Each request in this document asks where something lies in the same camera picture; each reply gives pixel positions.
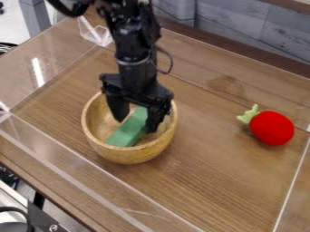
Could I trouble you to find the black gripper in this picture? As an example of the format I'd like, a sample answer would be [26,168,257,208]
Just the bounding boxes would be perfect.
[99,57,174,133]

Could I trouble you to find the green rectangular stick block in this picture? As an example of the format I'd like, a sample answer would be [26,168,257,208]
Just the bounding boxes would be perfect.
[106,107,149,147]

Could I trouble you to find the brown wooden bowl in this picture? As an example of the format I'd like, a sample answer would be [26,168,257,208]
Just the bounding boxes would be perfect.
[82,92,178,165]

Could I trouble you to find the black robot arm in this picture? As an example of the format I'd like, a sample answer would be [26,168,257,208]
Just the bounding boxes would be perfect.
[47,0,174,133]

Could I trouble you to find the red plush strawberry toy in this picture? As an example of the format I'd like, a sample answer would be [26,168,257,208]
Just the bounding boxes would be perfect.
[237,103,294,146]

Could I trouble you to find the black table leg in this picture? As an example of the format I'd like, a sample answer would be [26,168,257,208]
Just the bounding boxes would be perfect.
[32,192,46,209]

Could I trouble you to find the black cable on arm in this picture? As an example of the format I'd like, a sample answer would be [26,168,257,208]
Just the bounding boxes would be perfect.
[153,44,175,75]

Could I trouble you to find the clear acrylic tray enclosure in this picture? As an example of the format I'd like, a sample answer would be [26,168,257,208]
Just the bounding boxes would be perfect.
[0,19,310,232]

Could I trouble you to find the grey post in background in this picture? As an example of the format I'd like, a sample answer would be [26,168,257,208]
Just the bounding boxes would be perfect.
[19,0,51,37]

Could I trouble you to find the black metal bracket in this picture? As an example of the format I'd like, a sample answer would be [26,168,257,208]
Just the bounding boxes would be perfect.
[28,202,71,232]

